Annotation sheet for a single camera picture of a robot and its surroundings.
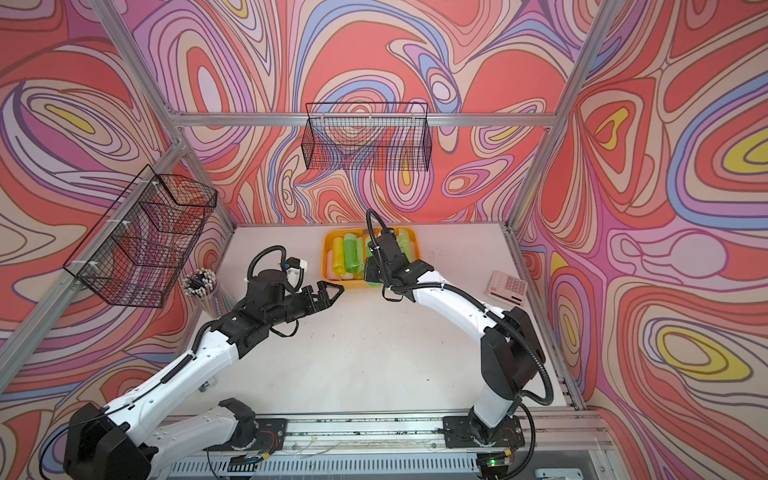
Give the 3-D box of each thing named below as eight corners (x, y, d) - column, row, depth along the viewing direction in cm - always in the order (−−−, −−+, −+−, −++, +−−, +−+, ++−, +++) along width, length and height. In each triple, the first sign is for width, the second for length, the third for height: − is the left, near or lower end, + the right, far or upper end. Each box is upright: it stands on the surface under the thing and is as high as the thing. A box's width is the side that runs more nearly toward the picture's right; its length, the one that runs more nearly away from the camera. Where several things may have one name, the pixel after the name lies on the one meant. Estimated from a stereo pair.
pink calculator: (486, 293, 102) (488, 289, 100) (490, 274, 108) (493, 269, 106) (522, 305, 99) (525, 301, 97) (525, 284, 105) (528, 280, 102)
